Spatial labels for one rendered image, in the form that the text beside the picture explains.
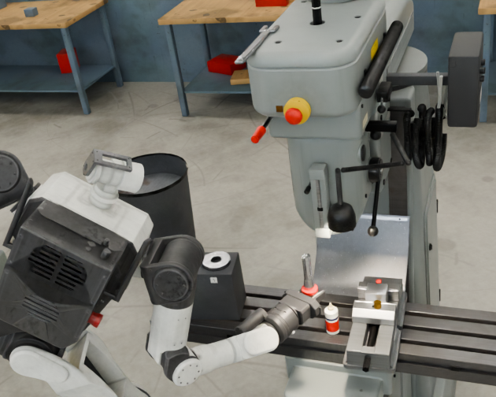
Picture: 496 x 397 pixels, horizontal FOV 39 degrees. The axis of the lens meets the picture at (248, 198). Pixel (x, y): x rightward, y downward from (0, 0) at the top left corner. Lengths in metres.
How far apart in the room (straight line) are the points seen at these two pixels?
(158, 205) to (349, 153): 2.14
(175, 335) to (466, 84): 1.01
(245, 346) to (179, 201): 2.14
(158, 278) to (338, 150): 0.58
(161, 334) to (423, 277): 1.22
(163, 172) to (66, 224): 2.74
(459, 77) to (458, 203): 2.62
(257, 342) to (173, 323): 0.30
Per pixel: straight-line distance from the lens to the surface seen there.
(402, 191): 2.34
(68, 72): 7.17
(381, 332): 2.07
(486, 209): 4.49
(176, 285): 1.49
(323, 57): 1.54
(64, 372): 1.75
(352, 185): 1.83
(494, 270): 3.98
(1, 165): 1.52
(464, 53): 1.96
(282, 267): 4.04
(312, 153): 1.79
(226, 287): 2.18
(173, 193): 3.80
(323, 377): 2.20
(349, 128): 1.70
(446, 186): 4.71
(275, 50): 1.59
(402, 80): 2.07
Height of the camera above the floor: 2.40
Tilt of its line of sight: 30 degrees down
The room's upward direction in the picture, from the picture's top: 9 degrees counter-clockwise
